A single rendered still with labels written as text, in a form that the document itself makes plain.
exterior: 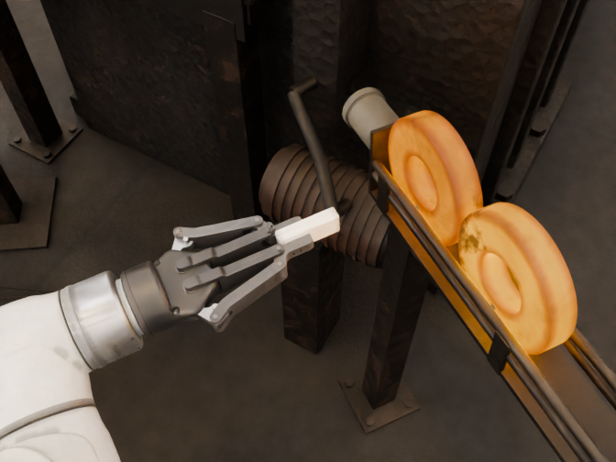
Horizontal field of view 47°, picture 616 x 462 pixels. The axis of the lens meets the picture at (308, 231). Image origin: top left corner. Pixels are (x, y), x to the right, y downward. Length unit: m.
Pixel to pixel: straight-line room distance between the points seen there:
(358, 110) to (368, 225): 0.18
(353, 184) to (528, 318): 0.40
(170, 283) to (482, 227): 0.32
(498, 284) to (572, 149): 1.13
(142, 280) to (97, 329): 0.06
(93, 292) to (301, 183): 0.41
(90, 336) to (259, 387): 0.76
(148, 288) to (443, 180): 0.32
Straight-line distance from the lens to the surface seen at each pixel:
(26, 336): 0.73
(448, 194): 0.77
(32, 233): 1.72
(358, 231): 1.01
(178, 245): 0.78
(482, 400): 1.48
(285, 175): 1.05
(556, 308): 0.69
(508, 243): 0.70
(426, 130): 0.77
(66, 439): 0.70
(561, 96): 1.90
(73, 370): 0.74
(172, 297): 0.74
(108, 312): 0.72
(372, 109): 0.90
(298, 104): 1.04
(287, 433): 1.42
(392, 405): 1.43
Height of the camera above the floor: 1.35
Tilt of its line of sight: 56 degrees down
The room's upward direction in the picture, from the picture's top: straight up
